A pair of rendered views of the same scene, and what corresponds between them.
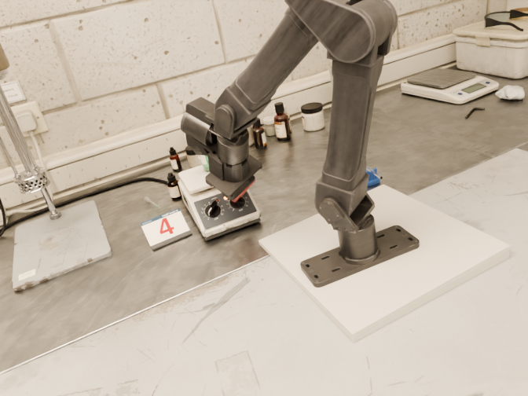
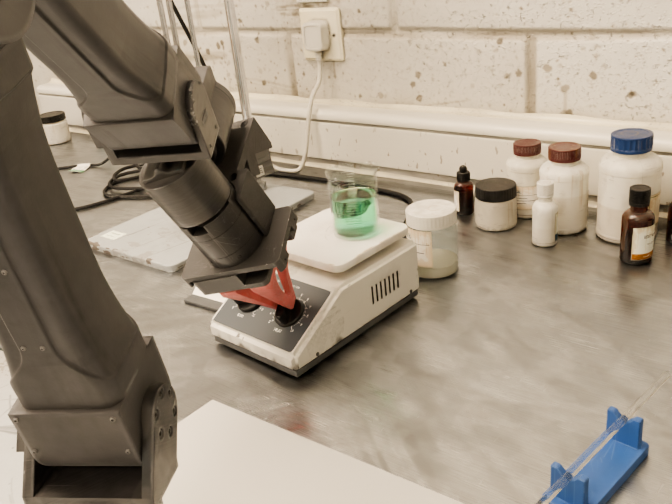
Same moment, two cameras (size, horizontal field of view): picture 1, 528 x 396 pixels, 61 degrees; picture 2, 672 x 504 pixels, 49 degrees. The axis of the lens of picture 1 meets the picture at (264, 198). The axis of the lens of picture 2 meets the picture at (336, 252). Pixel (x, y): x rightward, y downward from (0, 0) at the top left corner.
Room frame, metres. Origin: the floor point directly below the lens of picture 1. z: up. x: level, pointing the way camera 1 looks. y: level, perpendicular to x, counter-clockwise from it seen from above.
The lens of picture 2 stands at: (0.59, -0.53, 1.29)
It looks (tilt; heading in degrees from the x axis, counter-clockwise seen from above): 24 degrees down; 62
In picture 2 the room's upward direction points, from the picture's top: 7 degrees counter-clockwise
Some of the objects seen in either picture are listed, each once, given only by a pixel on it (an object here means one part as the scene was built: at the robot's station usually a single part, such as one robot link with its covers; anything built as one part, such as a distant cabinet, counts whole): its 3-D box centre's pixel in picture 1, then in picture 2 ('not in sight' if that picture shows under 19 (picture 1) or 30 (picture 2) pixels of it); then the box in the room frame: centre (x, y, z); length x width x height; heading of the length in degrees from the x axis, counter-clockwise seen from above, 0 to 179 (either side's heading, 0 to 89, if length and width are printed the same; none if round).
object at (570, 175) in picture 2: not in sight; (563, 187); (1.26, 0.10, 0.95); 0.06 x 0.06 x 0.11
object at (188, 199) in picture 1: (215, 196); (322, 282); (0.90, 0.11, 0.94); 0.22 x 0.13 x 0.08; 17
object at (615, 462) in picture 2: (362, 170); (597, 460); (0.93, -0.24, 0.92); 0.10 x 0.03 x 0.04; 13
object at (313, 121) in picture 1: (313, 116); not in sight; (1.32, -0.20, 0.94); 0.07 x 0.07 x 0.07
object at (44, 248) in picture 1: (59, 239); (204, 217); (0.91, 0.48, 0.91); 0.30 x 0.20 x 0.01; 21
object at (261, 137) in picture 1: (258, 133); (638, 224); (1.25, -0.02, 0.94); 0.04 x 0.04 x 0.09
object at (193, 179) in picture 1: (208, 175); (334, 237); (0.93, 0.11, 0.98); 0.12 x 0.12 x 0.01; 17
